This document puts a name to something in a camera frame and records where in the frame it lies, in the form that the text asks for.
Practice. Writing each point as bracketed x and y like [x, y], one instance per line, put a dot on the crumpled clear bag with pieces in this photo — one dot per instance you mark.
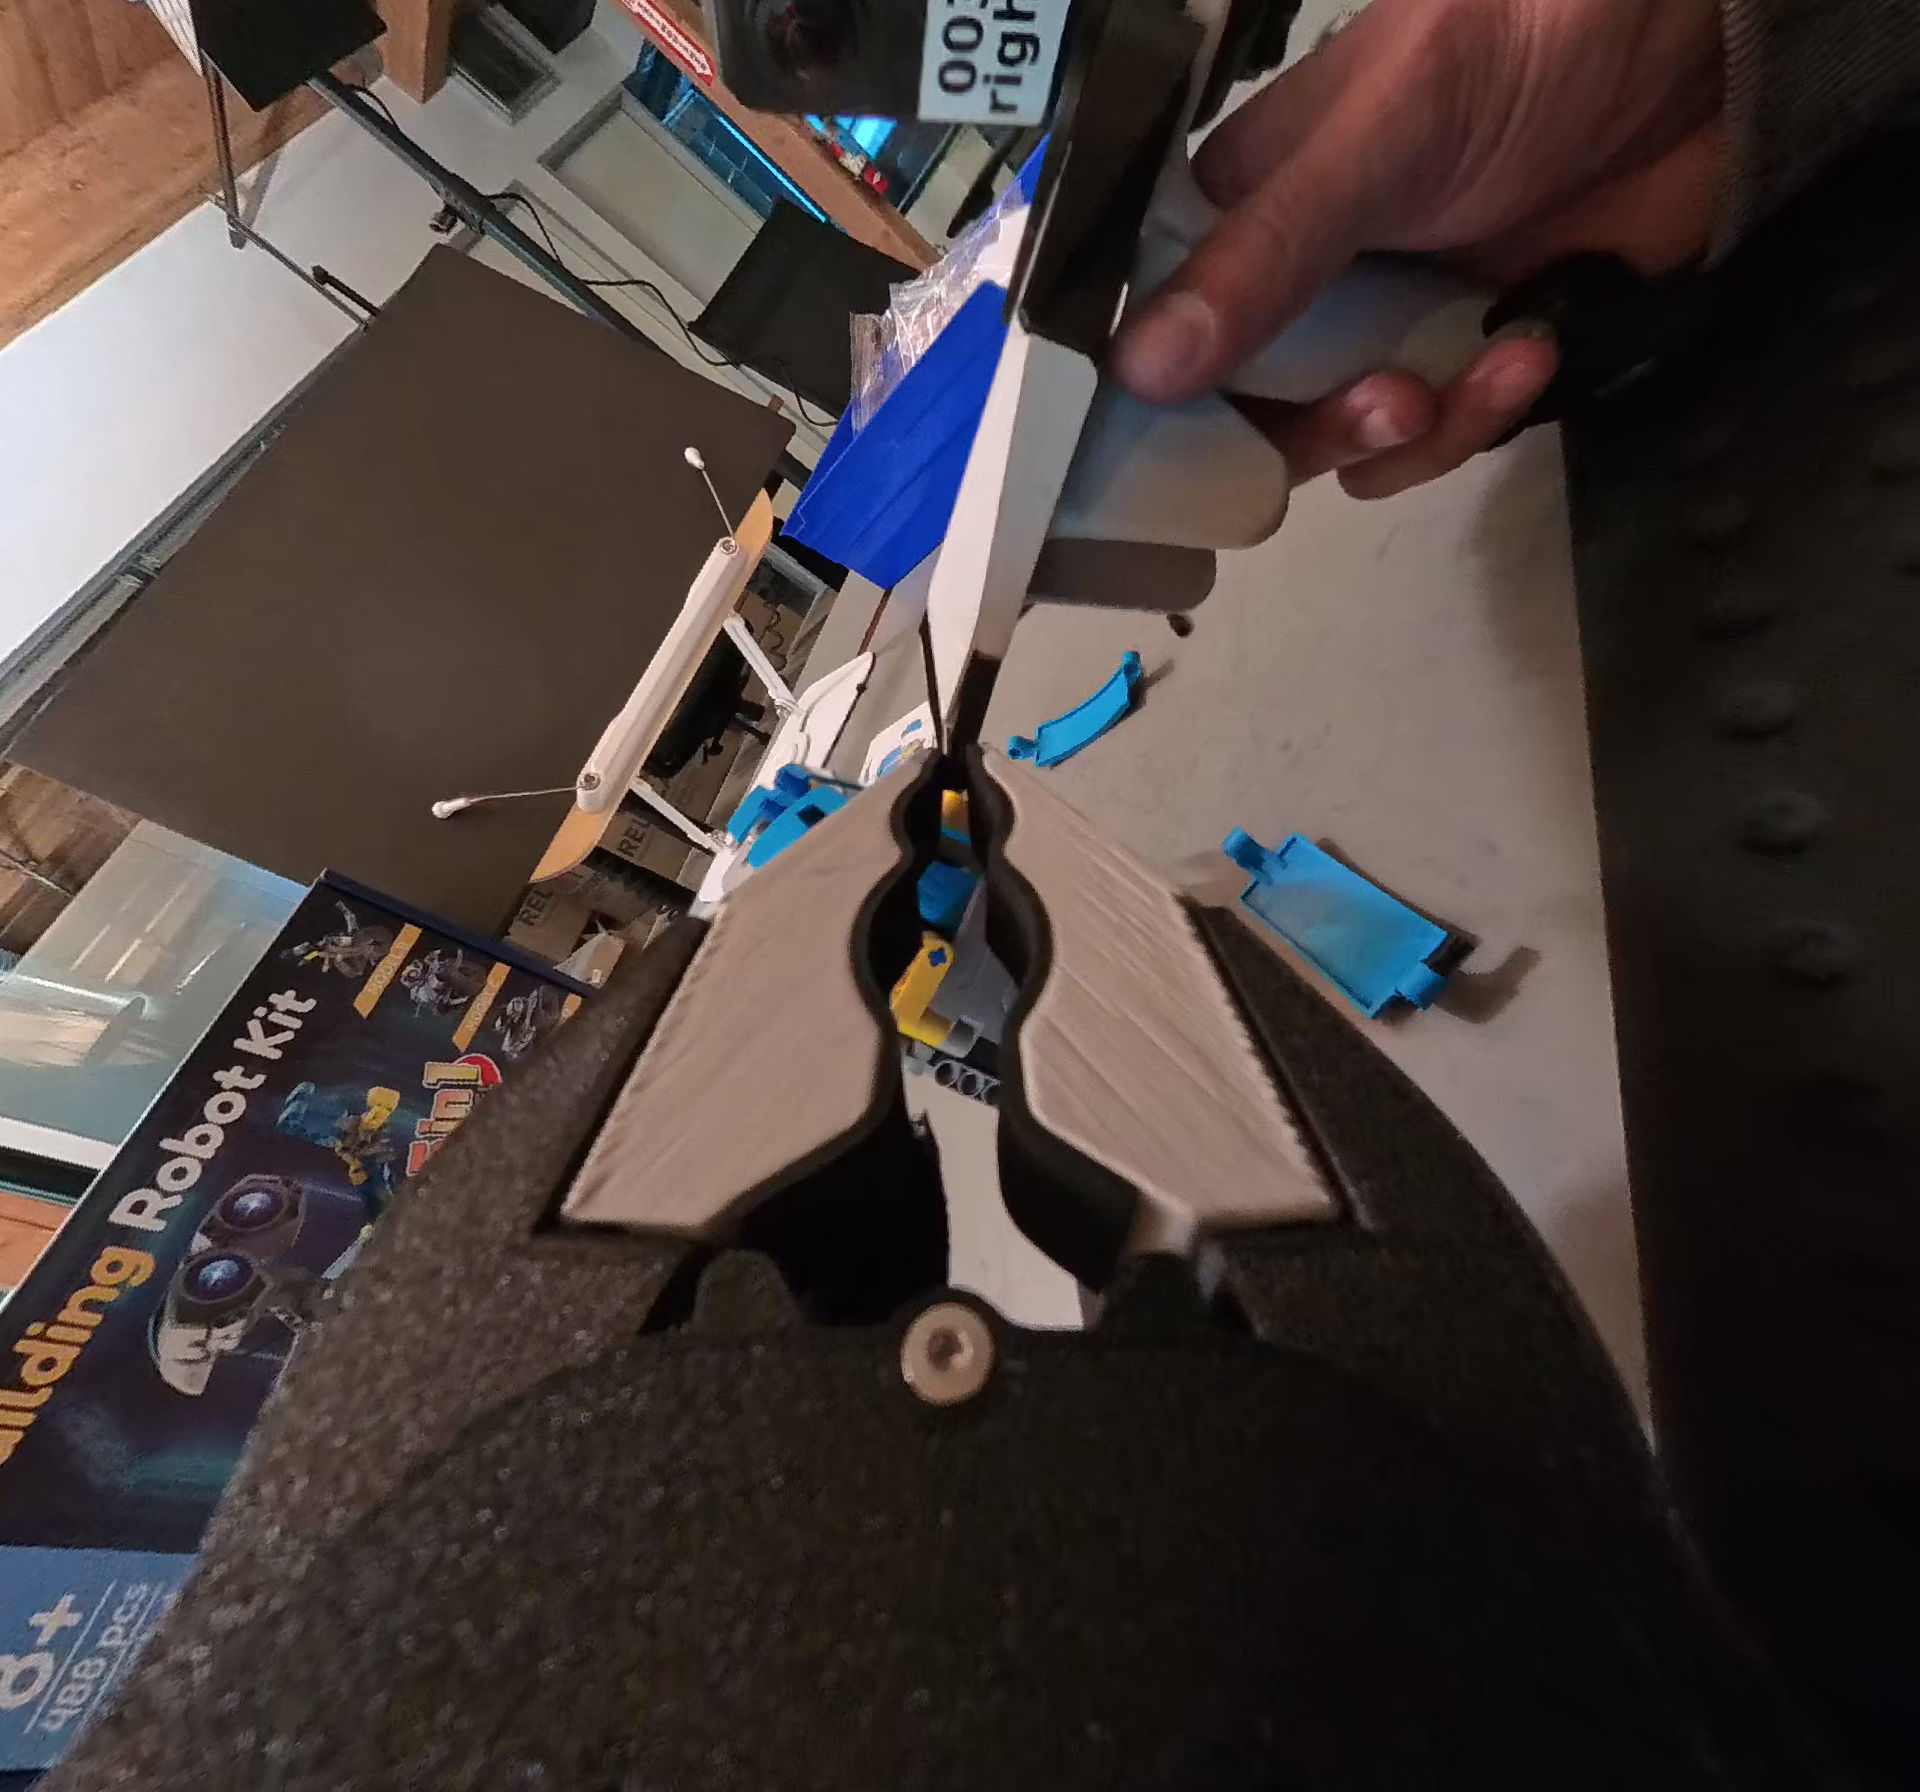
[915, 323]

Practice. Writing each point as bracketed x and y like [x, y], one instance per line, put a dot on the blue plastic bin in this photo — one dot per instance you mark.
[901, 470]

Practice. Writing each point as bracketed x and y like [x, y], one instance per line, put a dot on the black monitor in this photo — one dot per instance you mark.
[796, 307]

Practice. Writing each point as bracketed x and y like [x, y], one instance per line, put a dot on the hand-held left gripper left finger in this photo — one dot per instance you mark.
[735, 1057]

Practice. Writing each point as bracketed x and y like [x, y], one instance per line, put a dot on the person's right hand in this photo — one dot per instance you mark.
[1499, 112]

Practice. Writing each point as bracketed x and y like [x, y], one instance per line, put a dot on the narrow blue curved arc piece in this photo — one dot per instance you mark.
[1092, 722]

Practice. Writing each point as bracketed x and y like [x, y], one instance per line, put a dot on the dark blue toy kit box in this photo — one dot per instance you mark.
[179, 1145]

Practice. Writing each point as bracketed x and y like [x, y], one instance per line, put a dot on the blue yellow toy brick model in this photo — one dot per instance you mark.
[780, 809]

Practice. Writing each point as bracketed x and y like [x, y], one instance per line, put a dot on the black flat board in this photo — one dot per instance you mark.
[373, 547]

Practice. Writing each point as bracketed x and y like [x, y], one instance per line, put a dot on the blue curved panel piece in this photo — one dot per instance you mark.
[1334, 915]

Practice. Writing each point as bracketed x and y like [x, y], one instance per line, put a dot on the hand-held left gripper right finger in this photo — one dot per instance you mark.
[1171, 1057]

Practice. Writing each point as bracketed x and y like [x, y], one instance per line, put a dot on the person's right forearm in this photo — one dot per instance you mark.
[1830, 20]

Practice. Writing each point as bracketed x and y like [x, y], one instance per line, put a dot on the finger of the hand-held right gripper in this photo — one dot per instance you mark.
[1012, 470]

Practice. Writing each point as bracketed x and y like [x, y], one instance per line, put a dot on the grey desk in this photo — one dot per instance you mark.
[1425, 712]

